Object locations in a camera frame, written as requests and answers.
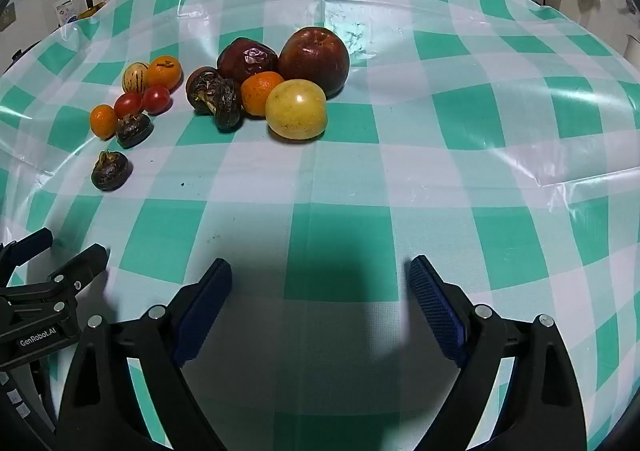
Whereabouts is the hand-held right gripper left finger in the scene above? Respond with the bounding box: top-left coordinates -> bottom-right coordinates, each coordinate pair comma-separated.
55,258 -> 233,451

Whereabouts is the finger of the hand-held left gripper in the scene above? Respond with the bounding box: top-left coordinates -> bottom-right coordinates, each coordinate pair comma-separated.
0,227 -> 54,282
0,243 -> 111,321

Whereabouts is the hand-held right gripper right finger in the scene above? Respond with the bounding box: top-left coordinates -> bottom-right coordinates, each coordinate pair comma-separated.
409,255 -> 588,451

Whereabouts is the small striped yellow melon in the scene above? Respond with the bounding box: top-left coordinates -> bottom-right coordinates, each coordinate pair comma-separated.
122,62 -> 150,94

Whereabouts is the wrinkled dark red apple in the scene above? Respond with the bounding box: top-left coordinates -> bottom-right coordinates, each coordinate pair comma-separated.
216,37 -> 279,86

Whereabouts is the dark brown water chestnut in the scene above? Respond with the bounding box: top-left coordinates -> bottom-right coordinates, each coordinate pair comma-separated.
212,78 -> 244,132
115,113 -> 154,149
185,66 -> 226,116
91,150 -> 133,192

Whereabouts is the orange kumquat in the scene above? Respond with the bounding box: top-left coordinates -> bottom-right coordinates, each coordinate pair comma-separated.
89,104 -> 119,140

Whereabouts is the red cherry tomato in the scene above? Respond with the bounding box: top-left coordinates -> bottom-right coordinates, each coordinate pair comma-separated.
142,85 -> 172,114
114,92 -> 146,119

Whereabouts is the black pot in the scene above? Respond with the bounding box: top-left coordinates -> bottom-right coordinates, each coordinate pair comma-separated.
10,43 -> 41,69

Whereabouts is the small speckled orange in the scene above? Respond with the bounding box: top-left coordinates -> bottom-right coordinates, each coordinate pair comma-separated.
146,55 -> 183,92

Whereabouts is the round yellow citrus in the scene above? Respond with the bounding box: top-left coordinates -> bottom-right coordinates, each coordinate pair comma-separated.
264,79 -> 329,140

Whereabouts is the orange tangerine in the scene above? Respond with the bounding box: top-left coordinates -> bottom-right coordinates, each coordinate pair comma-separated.
240,71 -> 286,118

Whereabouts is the white tube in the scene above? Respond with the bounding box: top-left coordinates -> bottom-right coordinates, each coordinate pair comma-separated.
54,1 -> 78,28

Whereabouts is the large red apple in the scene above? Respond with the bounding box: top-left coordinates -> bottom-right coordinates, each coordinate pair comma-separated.
278,26 -> 351,96

